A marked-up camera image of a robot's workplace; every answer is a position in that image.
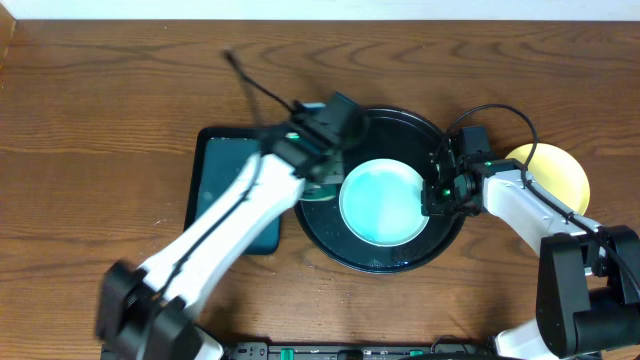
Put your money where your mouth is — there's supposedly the green yellow sponge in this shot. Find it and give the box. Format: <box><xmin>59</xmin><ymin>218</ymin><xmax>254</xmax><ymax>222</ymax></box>
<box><xmin>300</xmin><ymin>183</ymin><xmax>338</xmax><ymax>202</ymax></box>

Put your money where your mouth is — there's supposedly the light blue plate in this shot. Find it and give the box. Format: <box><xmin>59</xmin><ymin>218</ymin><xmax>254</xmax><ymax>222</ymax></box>
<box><xmin>338</xmin><ymin>159</ymin><xmax>429</xmax><ymax>247</ymax></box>

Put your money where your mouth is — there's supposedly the yellow plate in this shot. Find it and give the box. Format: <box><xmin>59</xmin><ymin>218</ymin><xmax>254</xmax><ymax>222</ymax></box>
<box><xmin>528</xmin><ymin>143</ymin><xmax>591</xmax><ymax>215</ymax></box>

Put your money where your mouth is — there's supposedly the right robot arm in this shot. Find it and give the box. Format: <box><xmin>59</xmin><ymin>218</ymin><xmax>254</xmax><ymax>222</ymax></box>
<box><xmin>421</xmin><ymin>160</ymin><xmax>639</xmax><ymax>359</ymax></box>

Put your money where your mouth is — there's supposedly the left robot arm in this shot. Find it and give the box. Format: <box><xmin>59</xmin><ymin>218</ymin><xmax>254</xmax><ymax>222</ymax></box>
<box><xmin>95</xmin><ymin>133</ymin><xmax>342</xmax><ymax>360</ymax></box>

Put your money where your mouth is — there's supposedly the black rectangular water tray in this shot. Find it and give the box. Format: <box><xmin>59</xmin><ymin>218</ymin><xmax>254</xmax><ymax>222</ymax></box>
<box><xmin>184</xmin><ymin>127</ymin><xmax>259</xmax><ymax>230</ymax></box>

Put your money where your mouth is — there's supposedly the left black cable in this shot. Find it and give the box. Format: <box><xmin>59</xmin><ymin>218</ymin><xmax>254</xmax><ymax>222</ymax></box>
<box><xmin>149</xmin><ymin>48</ymin><xmax>301</xmax><ymax>321</ymax></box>

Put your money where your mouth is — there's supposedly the black cable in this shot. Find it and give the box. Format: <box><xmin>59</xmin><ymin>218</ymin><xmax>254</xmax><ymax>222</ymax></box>
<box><xmin>149</xmin><ymin>48</ymin><xmax>301</xmax><ymax>321</ymax></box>
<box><xmin>434</xmin><ymin>103</ymin><xmax>640</xmax><ymax>301</ymax></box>

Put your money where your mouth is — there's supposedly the right black cable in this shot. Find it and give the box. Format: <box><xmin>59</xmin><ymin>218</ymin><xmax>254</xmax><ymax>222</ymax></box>
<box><xmin>434</xmin><ymin>103</ymin><xmax>640</xmax><ymax>301</ymax></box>

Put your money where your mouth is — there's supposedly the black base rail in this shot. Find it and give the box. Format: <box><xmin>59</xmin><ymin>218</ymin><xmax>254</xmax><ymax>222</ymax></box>
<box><xmin>197</xmin><ymin>338</ymin><xmax>499</xmax><ymax>360</ymax></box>

